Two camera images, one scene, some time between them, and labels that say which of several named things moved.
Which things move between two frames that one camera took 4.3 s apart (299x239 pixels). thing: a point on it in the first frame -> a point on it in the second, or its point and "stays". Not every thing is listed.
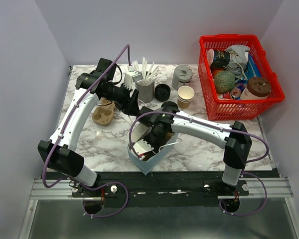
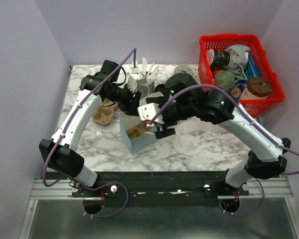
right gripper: [155, 147] -> [162, 131]
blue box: [252, 70] stays
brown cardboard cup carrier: [169, 136] -> [134, 132]
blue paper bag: [151, 164] -> [136, 143]
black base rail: [157, 189] stays
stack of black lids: [162, 92] stays
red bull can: [236, 92] stays
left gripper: [129, 105] stays
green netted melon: [224, 81] stays
